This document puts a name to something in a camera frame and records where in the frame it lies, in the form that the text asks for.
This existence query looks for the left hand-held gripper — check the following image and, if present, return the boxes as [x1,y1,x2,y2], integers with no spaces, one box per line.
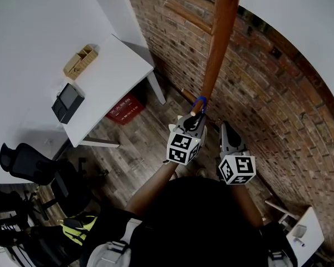
[166,114,207,166]

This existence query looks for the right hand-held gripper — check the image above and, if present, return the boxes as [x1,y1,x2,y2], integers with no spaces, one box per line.
[218,121,256,185]

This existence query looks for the white bag with blue strap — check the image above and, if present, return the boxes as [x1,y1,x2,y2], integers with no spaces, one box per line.
[168,96,209,150]

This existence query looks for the wooden coat stand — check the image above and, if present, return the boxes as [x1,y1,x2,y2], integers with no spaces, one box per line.
[164,0,243,116]

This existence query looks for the person's left forearm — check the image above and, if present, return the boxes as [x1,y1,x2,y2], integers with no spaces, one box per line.
[125,161,179,216]

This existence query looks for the person's right forearm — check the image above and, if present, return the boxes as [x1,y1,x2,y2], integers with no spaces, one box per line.
[230,184,264,229]

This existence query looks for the yellow-green and black backpack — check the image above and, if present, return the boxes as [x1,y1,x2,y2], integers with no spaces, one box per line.
[60,215,98,246]

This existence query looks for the red box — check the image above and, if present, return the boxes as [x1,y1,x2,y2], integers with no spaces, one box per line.
[105,92,146,126]

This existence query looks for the person's black clothing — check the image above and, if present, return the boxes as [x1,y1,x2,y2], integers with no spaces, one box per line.
[80,175,298,267]

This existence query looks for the white desk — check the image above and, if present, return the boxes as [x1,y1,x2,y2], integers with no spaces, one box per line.
[63,33,167,149]

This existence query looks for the small white device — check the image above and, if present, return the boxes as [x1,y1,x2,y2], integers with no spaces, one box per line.
[291,224,307,247]

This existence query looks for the black square device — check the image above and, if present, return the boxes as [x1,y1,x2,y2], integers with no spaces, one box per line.
[51,82,85,125]

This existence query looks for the small white table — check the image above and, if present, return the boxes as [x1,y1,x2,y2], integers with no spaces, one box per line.
[286,206,325,266]

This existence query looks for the light wooden organizer box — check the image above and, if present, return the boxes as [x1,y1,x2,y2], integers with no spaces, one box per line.
[63,44,99,81]

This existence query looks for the black office chair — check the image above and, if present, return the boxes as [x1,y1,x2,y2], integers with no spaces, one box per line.
[0,142,109,222]

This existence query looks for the black bag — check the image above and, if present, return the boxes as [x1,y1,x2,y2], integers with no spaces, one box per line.
[22,221,101,267]

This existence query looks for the pale wooden stool frame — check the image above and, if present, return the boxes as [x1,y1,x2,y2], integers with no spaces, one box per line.
[264,199,296,225]

